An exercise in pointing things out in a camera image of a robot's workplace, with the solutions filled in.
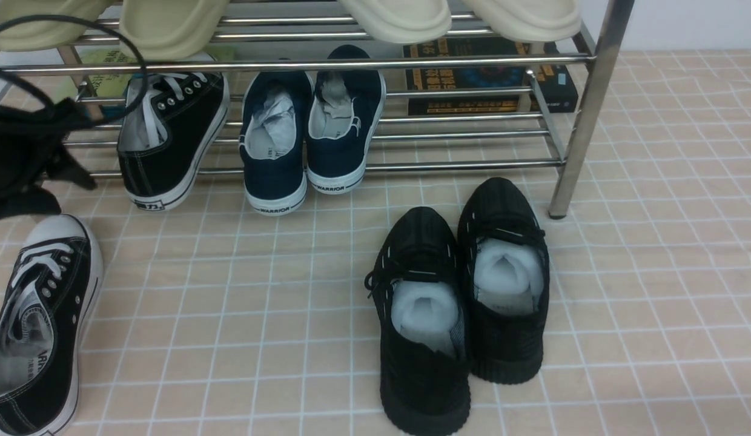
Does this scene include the black knit sneaker right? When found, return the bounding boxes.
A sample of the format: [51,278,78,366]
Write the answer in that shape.
[457,177,550,385]

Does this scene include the black yellow book box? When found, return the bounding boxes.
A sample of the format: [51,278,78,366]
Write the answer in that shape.
[402,36,578,116]

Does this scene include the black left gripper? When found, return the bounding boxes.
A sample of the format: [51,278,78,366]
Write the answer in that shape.
[0,97,97,220]

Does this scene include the navy canvas sneaker left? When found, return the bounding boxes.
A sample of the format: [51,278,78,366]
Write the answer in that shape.
[238,71,314,216]

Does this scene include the black knit sneaker left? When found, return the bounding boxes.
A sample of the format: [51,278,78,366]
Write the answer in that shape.
[365,206,471,435]

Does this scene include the stainless steel shoe rack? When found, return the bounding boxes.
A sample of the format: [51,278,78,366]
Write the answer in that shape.
[0,1,635,220]

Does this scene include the navy canvas sneaker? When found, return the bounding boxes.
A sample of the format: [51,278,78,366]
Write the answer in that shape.
[238,71,314,216]
[306,70,386,195]

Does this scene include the black canvas sneaker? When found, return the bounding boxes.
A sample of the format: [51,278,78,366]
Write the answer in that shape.
[116,72,231,212]
[0,214,104,435]

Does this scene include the green booklet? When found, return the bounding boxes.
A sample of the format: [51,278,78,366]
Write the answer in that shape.
[52,45,236,116]

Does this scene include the cream slipper far right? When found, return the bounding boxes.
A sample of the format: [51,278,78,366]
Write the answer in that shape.
[464,1,583,42]

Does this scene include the cream slipper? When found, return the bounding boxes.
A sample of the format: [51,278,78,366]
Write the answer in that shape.
[339,1,451,44]
[464,1,583,42]
[0,1,113,51]
[119,1,231,61]

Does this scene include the cream slipper far left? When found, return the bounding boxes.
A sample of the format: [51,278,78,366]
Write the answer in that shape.
[0,1,113,51]

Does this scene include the black cable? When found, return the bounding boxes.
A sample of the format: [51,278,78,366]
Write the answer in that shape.
[0,15,149,128]

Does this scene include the navy canvas sneaker right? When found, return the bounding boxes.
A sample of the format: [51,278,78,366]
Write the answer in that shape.
[306,70,386,195]

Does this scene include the black knit sneaker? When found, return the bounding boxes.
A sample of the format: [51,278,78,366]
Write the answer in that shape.
[365,206,471,435]
[457,177,550,385]

